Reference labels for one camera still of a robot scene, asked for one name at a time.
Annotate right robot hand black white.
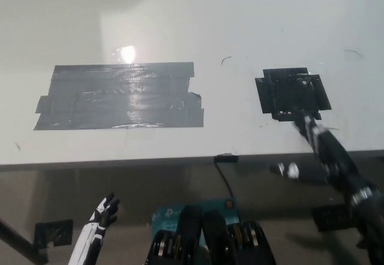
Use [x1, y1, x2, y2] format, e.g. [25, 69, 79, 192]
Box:
[269, 113, 377, 203]

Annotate black cable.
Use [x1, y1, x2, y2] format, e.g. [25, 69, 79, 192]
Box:
[215, 161, 234, 198]

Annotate black cable clip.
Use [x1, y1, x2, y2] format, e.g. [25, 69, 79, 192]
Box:
[213, 153, 239, 162]

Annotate black table leg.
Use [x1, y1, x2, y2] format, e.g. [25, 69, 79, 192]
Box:
[0, 216, 49, 265]

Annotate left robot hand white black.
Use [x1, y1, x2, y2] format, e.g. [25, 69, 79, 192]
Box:
[68, 191, 120, 265]

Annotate robot torso black teal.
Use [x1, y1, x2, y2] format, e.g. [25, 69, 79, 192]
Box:
[145, 197, 276, 265]

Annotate large grey tape patch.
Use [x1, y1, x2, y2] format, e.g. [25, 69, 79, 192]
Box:
[32, 62, 205, 131]

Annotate small black tape patch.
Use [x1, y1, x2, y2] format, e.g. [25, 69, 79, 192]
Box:
[254, 66, 333, 122]

